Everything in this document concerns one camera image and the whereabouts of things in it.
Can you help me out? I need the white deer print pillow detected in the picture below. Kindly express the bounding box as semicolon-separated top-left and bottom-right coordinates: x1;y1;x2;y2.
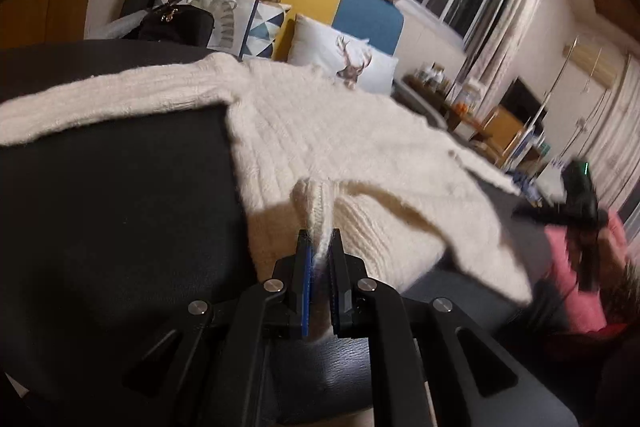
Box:
288;14;398;95

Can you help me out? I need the black handbag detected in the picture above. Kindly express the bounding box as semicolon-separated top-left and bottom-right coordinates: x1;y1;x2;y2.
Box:
124;0;215;48

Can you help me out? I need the white knitted sweater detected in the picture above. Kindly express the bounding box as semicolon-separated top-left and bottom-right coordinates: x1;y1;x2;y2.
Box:
1;53;533;305

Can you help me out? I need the hedgehog print pillow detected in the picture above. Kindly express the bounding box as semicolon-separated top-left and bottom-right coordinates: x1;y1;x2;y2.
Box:
156;0;258;57

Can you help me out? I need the wooden side table with items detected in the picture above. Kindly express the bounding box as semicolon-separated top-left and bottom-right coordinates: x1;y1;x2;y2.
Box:
401;74;547;168

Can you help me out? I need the black ottoman seat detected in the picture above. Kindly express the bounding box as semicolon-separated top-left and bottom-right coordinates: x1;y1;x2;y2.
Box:
0;39;591;427

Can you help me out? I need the geometric triangle pattern pillow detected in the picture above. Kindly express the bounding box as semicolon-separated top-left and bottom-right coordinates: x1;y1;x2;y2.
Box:
240;0;291;60

